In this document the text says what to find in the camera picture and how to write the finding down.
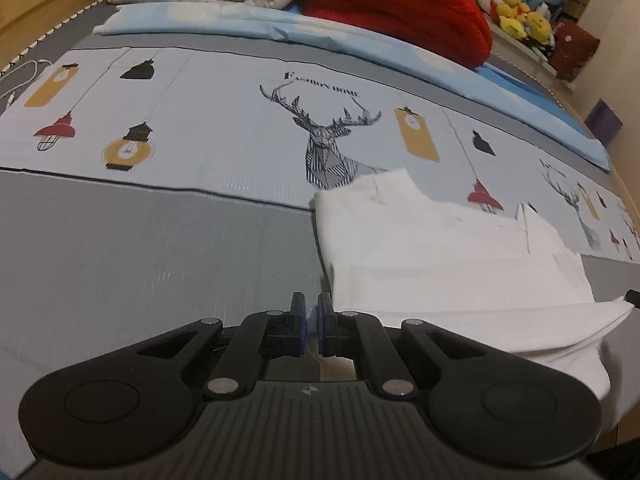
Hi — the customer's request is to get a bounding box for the grey printed bed sheet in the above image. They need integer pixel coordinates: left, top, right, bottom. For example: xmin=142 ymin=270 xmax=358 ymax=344
xmin=0 ymin=42 xmax=640 ymax=480

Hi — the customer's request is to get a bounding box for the red folded blanket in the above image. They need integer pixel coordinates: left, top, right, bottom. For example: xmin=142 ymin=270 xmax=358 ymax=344
xmin=302 ymin=0 xmax=493 ymax=68

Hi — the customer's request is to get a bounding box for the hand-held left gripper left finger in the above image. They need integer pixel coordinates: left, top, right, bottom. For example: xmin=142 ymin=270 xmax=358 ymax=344
xmin=132 ymin=292 xmax=307 ymax=401

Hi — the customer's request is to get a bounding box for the white cable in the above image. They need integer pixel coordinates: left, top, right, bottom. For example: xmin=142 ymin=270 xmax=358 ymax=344
xmin=0 ymin=58 xmax=53 ymax=111

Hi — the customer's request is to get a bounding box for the dark red cushion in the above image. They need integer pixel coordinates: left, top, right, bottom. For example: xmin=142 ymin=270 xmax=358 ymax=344
xmin=554 ymin=21 xmax=601 ymax=82

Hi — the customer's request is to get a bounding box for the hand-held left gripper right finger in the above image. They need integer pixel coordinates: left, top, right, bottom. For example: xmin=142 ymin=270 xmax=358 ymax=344
xmin=316 ymin=292 xmax=501 ymax=401

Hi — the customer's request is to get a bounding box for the purple box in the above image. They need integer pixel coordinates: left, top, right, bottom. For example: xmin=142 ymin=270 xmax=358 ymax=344
xmin=585 ymin=100 xmax=623 ymax=145

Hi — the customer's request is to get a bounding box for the light blue sheet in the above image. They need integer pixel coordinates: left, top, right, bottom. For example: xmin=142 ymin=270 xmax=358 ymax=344
xmin=92 ymin=2 xmax=612 ymax=171

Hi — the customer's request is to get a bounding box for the white windowsill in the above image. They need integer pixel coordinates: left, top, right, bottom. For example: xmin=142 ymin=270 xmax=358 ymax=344
xmin=487 ymin=25 xmax=581 ymax=92

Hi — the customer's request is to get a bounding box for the white long-sleeve shirt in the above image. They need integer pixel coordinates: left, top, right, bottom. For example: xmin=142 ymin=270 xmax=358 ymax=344
xmin=312 ymin=169 xmax=632 ymax=401

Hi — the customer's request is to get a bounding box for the yellow plush toy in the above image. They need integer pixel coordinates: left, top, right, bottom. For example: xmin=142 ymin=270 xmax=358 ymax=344
xmin=494 ymin=0 xmax=531 ymax=37
xmin=522 ymin=10 xmax=554 ymax=44

